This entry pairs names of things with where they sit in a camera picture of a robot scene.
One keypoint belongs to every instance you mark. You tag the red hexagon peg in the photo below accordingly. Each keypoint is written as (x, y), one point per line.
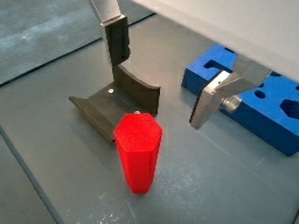
(138, 135)

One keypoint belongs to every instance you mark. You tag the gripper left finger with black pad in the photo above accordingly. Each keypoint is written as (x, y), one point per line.
(114, 25)

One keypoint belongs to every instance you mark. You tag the blue shape sorting board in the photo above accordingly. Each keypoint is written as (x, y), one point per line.
(268, 111)

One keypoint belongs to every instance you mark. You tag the black curved peg holder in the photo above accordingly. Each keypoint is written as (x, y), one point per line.
(126, 95)

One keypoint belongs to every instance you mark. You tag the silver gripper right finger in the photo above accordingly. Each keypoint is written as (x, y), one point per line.
(219, 94)

